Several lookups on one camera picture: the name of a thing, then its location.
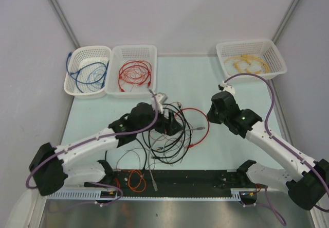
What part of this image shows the thick red cable in basket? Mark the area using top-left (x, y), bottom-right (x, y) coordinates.
top-left (118, 61), bottom-right (152, 92)

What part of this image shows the white slotted cable duct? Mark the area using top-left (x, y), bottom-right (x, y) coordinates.
top-left (47, 189), bottom-right (120, 201)

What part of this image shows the white plastic basket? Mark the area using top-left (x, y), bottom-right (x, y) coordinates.
top-left (216, 39), bottom-right (287, 83)
top-left (64, 45), bottom-right (112, 99)
top-left (104, 45), bottom-right (157, 98)

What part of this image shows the orange thin wire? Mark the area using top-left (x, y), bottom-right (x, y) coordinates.
top-left (127, 170), bottom-right (147, 193)

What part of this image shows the thin red wire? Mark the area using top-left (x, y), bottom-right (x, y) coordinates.
top-left (119, 60), bottom-right (152, 84)
top-left (149, 101), bottom-right (196, 162)
top-left (120, 64), bottom-right (151, 84)

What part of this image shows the left white plastic basket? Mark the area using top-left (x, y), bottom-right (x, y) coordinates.
top-left (64, 45), bottom-right (112, 99)

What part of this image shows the thin red wire in basket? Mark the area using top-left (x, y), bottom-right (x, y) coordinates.
top-left (120, 64), bottom-right (151, 84)

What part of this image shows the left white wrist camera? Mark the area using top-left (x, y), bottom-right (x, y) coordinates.
top-left (152, 93), bottom-right (168, 114)

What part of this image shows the thin brown wire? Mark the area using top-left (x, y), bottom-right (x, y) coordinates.
top-left (115, 147), bottom-right (144, 172)

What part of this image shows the grey ethernet cable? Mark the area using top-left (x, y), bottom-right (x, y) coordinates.
top-left (147, 126), bottom-right (206, 191)

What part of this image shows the thick blue ethernet cable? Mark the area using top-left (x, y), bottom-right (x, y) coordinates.
top-left (66, 52), bottom-right (110, 90)

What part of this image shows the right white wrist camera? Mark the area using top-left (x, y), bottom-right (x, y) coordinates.
top-left (218, 82), bottom-right (235, 95)

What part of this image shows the black mounting base plate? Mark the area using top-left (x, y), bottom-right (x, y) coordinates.
top-left (100, 169), bottom-right (260, 198)

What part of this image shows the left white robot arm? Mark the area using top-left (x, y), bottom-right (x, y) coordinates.
top-left (29, 103), bottom-right (182, 196)

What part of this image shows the yellow cable in basket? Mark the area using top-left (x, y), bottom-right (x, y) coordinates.
top-left (223, 55), bottom-right (271, 75)

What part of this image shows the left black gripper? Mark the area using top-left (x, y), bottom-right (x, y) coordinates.
top-left (136, 104), bottom-right (182, 136)

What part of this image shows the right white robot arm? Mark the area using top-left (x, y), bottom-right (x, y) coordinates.
top-left (207, 91), bottom-right (328, 211)

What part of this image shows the blue cable in left basket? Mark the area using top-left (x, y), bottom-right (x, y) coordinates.
top-left (75, 72), bottom-right (84, 94)

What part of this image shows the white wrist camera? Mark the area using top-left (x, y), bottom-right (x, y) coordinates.
top-left (218, 82), bottom-right (235, 95)
top-left (152, 93), bottom-right (168, 114)

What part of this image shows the thick black ethernet cable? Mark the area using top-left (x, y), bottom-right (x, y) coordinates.
top-left (136, 103), bottom-right (187, 172)

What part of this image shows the middle white plastic basket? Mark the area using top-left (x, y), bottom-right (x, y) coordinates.
top-left (104, 45), bottom-right (157, 98)

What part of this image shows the thick red ethernet cable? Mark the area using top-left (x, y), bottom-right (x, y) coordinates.
top-left (173, 107), bottom-right (210, 149)

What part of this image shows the right white plastic basket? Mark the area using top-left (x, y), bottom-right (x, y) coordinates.
top-left (216, 39), bottom-right (287, 83)

